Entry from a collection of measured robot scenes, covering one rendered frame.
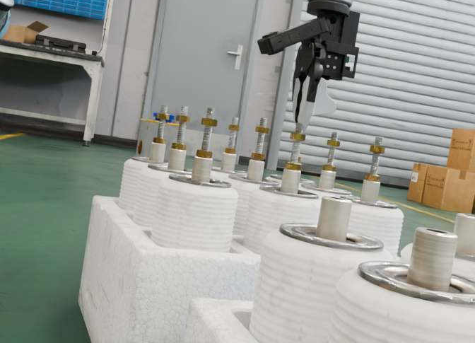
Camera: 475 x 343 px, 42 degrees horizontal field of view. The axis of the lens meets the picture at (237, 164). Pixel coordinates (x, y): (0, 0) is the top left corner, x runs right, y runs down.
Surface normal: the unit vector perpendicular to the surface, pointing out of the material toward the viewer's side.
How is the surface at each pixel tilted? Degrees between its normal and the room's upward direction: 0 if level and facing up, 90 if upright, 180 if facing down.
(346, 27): 90
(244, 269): 90
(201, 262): 90
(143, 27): 90
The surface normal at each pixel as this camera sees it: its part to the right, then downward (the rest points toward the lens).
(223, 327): 0.15, -0.99
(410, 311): -0.26, -0.55
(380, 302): -0.52, -0.60
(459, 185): 0.16, 0.07
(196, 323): -0.94, -0.13
